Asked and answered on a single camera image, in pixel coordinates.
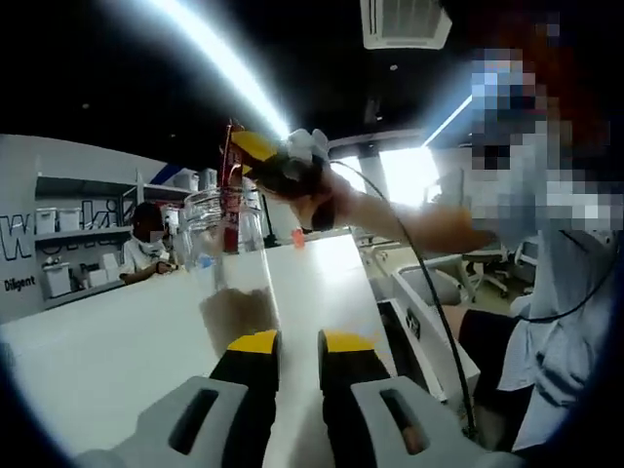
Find person's right hand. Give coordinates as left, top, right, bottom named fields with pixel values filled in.
left=293, top=169, right=358, bottom=231

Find bright window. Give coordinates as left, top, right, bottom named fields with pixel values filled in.
left=335, top=145, right=443, bottom=206

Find brown coffee powder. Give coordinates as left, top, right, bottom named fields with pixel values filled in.
left=199, top=287, right=282, bottom=360

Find white office chair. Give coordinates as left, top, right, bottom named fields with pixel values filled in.
left=506, top=241, right=537, bottom=284

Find thin black chest cable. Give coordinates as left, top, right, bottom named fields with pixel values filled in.
left=516, top=228, right=613, bottom=323

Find grey shelf unit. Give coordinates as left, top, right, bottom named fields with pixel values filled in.
left=33, top=163, right=220, bottom=311

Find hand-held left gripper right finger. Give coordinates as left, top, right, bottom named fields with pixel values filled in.
left=317, top=329, right=527, bottom=468

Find short ceiling light strip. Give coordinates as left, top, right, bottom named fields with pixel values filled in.
left=421, top=95, right=474, bottom=147

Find clear glass jar cup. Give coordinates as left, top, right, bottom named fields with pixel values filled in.
left=180, top=186, right=284, bottom=360

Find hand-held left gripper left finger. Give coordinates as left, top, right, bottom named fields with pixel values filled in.
left=72, top=329, right=283, bottom=468

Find tall white storage bin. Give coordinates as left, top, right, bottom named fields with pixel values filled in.
left=42, top=262, right=72, bottom=298

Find long ceiling light strip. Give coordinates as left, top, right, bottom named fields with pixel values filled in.
left=145, top=0, right=293, bottom=140

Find slim red coffee pouch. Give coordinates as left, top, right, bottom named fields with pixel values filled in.
left=217, top=119, right=253, bottom=254

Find grey office chair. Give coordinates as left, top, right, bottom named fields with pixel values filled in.
left=404, top=267, right=464, bottom=306

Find white side cabinet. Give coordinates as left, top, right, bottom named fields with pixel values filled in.
left=374, top=270, right=483, bottom=406

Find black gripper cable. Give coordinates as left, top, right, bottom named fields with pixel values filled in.
left=329, top=160, right=477, bottom=438

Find person's black shorts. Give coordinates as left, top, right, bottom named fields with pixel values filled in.
left=457, top=309, right=537, bottom=449

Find white ceiling air conditioner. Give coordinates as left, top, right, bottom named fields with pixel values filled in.
left=359, top=0, right=453, bottom=51

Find black office chair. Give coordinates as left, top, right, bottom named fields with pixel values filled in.
left=460, top=251, right=511, bottom=298

